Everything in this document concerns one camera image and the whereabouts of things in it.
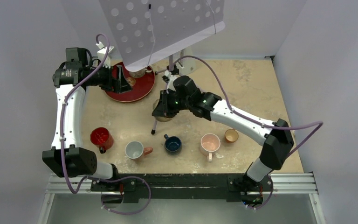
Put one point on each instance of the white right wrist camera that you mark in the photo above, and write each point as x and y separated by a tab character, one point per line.
168	77

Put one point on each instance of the cream round speckled mug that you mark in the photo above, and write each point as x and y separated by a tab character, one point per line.
163	111

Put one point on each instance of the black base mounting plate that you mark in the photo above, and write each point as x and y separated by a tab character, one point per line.
231	187

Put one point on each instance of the small orange cup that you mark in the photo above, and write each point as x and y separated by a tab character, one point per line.
231	136

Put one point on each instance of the perforated music stand desk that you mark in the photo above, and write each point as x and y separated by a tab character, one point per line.
147	31

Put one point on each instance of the dark red round tray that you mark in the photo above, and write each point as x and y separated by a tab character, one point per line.
141	86

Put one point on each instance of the red mug black handle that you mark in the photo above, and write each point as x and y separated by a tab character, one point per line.
102	139

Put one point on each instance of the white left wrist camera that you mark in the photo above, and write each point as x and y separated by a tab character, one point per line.
104	54

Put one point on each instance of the tall white floral mug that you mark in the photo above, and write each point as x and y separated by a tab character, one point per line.
139	73

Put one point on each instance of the white metronome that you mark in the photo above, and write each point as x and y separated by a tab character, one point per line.
187	65

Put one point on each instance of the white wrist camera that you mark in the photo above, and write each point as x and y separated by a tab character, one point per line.
104	54
168	77

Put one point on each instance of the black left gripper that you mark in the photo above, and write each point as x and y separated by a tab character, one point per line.
122	85

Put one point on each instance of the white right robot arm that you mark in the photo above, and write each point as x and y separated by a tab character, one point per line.
273	136

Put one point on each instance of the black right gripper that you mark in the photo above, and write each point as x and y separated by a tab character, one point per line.
163	108

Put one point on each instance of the pink dotted mug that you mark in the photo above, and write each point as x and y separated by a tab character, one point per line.
135	150

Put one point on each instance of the blue ribbed mug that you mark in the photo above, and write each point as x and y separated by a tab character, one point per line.
172	144

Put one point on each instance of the music stand tripod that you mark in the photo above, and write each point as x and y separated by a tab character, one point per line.
174	71

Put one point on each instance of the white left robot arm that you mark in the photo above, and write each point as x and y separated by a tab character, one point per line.
67	156

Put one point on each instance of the pale pink gradient mug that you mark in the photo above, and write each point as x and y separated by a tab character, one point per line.
209	145

